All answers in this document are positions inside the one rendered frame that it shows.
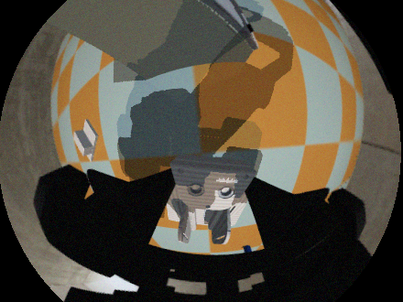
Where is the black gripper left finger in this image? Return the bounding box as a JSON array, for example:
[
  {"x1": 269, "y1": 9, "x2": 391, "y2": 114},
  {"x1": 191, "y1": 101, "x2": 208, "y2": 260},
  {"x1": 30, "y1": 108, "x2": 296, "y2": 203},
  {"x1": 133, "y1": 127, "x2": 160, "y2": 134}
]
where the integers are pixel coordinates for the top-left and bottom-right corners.
[{"x1": 87, "y1": 168, "x2": 176, "y2": 243}]

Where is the blue rectangular block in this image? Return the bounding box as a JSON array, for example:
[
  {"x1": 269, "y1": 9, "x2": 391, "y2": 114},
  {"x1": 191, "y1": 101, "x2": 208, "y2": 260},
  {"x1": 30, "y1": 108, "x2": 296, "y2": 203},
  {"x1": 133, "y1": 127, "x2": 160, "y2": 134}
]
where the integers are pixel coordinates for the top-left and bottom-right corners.
[{"x1": 243, "y1": 245, "x2": 252, "y2": 253}]

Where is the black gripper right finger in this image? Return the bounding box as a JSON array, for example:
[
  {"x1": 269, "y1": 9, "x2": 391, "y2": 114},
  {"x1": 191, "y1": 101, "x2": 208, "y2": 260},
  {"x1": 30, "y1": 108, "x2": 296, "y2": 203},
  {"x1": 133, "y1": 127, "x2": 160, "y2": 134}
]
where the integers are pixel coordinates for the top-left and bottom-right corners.
[{"x1": 245, "y1": 178, "x2": 330, "y2": 249}]

